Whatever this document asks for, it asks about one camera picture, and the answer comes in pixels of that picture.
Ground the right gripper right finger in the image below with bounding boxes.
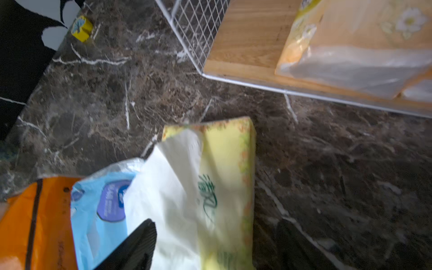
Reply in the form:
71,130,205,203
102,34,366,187
276,219,336,270

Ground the orange tissue box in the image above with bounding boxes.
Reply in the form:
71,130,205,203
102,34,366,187
1,176,79,270

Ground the light blue tissue pack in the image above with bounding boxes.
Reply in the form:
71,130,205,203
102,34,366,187
70,158,145,270

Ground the yellow blue tape roll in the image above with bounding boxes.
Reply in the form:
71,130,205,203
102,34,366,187
71,16,93,43

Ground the white wire shelf rack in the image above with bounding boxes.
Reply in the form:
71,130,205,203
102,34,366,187
157,1,432,118

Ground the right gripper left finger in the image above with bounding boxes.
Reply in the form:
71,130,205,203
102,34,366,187
96,219,157,270

